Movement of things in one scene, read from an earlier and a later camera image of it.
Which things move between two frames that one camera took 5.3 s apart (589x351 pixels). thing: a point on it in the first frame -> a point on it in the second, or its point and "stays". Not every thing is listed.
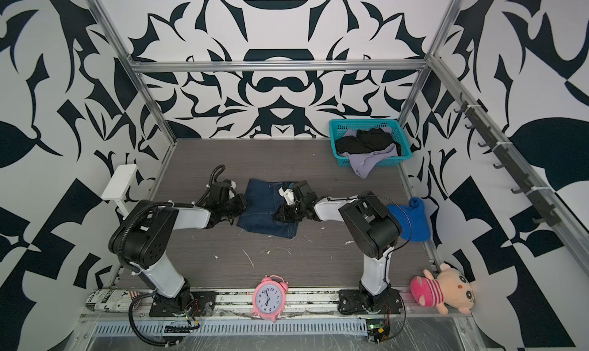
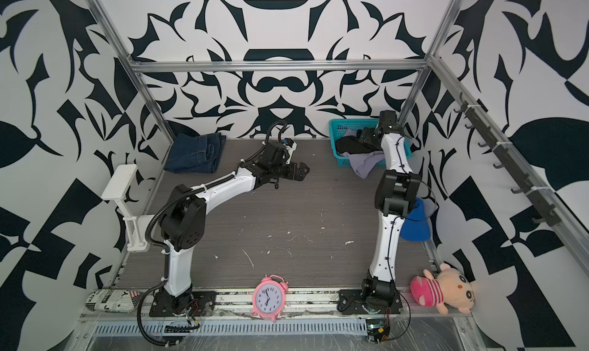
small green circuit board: [377, 328] stays
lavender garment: [363, 162] stays
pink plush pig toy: [448, 288] stays
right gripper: [283, 217] -> [368, 135]
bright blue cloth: [415, 221] stays
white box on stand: [119, 184] stays
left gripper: [240, 198] -> [301, 175]
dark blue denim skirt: [258, 217] -> [190, 154]
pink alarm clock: [269, 297] stays
